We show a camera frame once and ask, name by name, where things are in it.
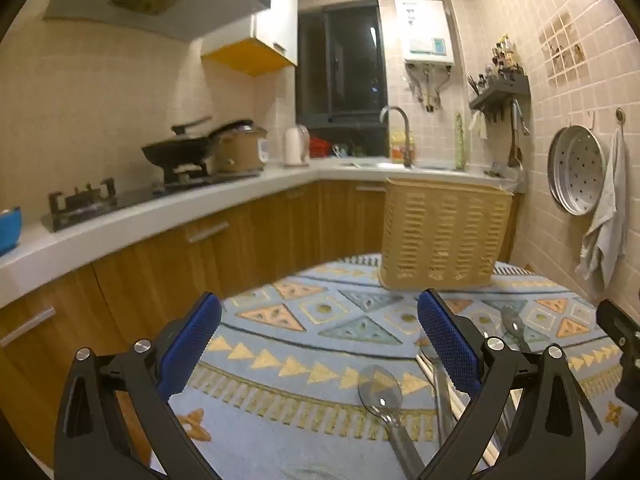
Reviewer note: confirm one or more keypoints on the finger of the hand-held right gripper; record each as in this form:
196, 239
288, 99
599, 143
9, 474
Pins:
620, 330

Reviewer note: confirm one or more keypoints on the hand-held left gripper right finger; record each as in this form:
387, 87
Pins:
447, 340

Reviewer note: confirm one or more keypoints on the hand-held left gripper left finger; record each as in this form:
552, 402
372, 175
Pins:
192, 340

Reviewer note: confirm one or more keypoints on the wooden chopstick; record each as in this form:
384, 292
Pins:
424, 367
456, 405

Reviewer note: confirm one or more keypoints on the slim steel utensil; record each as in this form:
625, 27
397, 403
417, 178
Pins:
440, 400

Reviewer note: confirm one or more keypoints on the clear plastic spoon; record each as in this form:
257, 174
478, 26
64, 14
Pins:
380, 390

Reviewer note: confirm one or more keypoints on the beige slotted utensil basket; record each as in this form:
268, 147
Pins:
440, 235

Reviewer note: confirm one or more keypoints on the wooden base cabinets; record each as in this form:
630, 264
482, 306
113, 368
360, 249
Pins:
150, 270

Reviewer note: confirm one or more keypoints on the grey hanging towel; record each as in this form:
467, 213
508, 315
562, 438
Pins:
605, 220

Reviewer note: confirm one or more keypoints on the blue patterned tablecloth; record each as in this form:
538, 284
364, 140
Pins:
310, 360

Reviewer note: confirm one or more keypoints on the black gas stove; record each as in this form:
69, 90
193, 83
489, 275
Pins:
125, 200

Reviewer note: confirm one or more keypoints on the round metal steamer tray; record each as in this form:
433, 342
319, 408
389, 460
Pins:
575, 170

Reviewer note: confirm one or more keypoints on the black wok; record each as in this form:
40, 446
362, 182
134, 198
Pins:
175, 152

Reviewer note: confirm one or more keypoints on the steel sink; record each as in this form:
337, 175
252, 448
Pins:
380, 164

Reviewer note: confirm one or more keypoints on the beige rice cooker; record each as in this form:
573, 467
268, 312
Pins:
242, 152

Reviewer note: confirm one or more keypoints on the green tall tube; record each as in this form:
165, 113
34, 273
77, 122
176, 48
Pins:
460, 145

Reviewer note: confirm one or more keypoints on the yellow dish soap bottle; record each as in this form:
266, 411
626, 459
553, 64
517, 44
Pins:
396, 147

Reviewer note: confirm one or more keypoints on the hanging wooden spatula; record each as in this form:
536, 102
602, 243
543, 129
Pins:
515, 152

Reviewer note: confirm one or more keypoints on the blue bowl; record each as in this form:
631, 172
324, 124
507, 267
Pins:
9, 230

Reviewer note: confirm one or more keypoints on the steel faucet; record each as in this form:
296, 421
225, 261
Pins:
406, 130

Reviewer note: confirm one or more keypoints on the metal towel hook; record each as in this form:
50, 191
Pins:
620, 115

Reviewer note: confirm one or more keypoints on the white hanging cloth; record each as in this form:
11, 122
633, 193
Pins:
478, 124

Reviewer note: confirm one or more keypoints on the white kettle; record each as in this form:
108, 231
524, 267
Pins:
296, 147

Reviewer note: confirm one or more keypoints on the red bowl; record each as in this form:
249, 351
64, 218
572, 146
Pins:
320, 147

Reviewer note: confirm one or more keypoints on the hanging metal tongs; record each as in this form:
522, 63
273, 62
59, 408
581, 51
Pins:
520, 117

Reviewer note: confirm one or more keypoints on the metal water pipes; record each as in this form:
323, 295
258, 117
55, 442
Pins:
427, 87

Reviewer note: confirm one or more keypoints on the group of small seasoning bottles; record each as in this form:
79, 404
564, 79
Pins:
505, 57

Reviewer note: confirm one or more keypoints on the dark window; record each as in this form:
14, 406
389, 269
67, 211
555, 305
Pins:
345, 60

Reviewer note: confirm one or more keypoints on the white water heater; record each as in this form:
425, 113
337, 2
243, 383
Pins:
425, 25

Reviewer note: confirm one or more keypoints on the steel range hood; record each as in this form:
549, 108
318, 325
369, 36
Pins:
150, 10

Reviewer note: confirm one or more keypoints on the dark wall shelf rack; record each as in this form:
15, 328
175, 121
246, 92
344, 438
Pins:
500, 92

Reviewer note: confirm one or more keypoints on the white and yellow wall cabinet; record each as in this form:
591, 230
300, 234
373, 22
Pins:
272, 20

